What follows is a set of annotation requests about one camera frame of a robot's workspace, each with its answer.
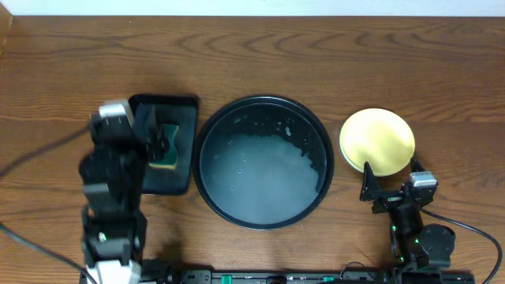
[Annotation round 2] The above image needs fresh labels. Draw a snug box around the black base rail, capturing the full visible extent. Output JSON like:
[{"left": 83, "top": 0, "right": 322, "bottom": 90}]
[{"left": 140, "top": 270, "right": 475, "bottom": 284}]

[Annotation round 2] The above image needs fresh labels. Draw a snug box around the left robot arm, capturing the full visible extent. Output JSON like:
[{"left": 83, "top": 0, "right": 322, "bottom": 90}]
[{"left": 79, "top": 102, "right": 170, "bottom": 284}]

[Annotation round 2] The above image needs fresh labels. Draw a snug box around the black rectangular tray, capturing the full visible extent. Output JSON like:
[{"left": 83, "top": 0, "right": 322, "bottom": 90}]
[{"left": 129, "top": 94, "right": 198, "bottom": 196}]

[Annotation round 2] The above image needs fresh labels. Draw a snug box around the green yellow sponge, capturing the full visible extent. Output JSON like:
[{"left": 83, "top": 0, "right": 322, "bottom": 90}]
[{"left": 149, "top": 124, "right": 179, "bottom": 170}]

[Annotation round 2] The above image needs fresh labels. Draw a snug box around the light green plate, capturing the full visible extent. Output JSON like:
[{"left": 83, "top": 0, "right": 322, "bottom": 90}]
[{"left": 340, "top": 145, "right": 363, "bottom": 173}]

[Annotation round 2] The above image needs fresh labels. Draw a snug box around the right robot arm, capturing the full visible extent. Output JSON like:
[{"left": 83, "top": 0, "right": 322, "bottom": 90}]
[{"left": 360, "top": 158, "right": 455, "bottom": 283}]

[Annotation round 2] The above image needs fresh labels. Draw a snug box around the yellow plate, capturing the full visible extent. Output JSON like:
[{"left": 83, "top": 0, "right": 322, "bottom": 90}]
[{"left": 339, "top": 108, "right": 415, "bottom": 177}]

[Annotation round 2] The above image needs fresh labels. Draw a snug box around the black round tray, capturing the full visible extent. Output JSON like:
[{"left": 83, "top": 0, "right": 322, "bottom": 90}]
[{"left": 193, "top": 95, "right": 335, "bottom": 230}]

